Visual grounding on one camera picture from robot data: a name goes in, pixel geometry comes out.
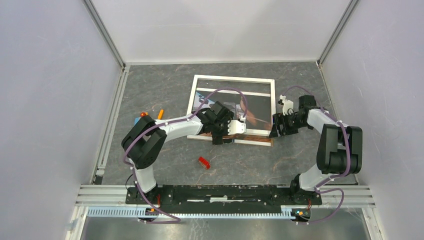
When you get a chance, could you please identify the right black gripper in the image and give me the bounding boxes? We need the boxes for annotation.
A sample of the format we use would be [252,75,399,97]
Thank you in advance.
[268,111,310,138]

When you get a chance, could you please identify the photo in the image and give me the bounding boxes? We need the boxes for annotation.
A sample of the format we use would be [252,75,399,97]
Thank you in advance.
[189,87,275,137]

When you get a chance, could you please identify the white wooden picture frame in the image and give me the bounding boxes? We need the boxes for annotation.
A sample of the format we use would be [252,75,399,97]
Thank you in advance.
[186,74,276,137]

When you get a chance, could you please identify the orange handle screwdriver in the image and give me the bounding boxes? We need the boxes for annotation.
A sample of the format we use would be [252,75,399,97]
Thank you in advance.
[157,109,165,120]

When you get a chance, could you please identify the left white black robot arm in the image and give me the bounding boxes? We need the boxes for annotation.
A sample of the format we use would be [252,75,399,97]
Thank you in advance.
[121,101,246,204]

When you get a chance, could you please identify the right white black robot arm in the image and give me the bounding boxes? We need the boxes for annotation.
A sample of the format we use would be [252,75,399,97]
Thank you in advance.
[269,95,363,204]

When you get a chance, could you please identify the brown fibreboard backing panel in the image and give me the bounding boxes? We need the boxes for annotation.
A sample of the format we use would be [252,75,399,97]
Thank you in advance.
[187,134,274,147]

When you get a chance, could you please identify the red toy brick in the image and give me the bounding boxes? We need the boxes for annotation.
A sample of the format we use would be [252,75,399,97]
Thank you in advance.
[198,156,211,170]

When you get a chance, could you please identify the orange blue toy block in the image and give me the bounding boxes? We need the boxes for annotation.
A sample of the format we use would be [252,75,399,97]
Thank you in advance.
[134,112,149,125]

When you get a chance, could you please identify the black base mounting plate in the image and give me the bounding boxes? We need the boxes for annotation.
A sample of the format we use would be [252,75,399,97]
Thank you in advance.
[145,184,323,214]

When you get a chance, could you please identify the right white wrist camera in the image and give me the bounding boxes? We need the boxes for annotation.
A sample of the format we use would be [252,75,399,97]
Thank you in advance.
[277,94,295,116]

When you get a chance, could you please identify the aluminium rail frame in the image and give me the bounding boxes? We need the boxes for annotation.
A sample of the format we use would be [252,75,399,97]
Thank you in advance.
[65,185,386,240]

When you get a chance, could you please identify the slotted cable duct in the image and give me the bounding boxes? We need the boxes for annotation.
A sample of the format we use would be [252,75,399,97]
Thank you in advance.
[86,206,295,220]

